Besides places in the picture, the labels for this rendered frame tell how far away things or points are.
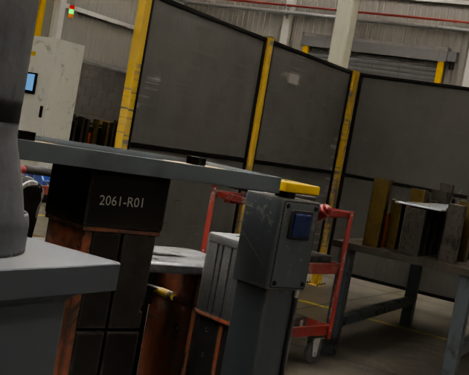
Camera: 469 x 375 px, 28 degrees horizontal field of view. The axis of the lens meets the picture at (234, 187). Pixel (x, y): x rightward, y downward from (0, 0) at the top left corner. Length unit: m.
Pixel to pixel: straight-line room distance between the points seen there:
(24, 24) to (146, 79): 5.23
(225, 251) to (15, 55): 0.77
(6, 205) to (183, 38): 5.56
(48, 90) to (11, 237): 10.91
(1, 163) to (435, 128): 7.83
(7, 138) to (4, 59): 0.05
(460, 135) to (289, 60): 1.75
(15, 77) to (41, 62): 11.03
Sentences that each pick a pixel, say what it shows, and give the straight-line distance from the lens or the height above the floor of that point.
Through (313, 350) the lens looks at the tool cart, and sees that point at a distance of 5.45.
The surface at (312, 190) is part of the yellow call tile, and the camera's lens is 1.16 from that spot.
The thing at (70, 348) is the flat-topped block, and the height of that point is 0.96.
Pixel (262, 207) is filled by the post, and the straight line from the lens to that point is 1.14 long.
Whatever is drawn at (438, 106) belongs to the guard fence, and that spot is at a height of 1.78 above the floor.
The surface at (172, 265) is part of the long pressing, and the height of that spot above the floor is 1.00.
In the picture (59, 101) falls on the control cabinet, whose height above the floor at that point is 1.26.
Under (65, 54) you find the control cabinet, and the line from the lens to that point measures 11.65.
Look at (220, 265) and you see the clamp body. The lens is 1.35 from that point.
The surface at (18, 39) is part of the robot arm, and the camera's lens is 0.62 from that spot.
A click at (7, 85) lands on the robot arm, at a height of 1.21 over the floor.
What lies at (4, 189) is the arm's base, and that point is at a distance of 0.61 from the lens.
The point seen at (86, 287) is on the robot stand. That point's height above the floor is 1.08.
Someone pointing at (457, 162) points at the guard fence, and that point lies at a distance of 8.29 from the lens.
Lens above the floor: 1.20
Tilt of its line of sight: 3 degrees down
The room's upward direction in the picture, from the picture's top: 10 degrees clockwise
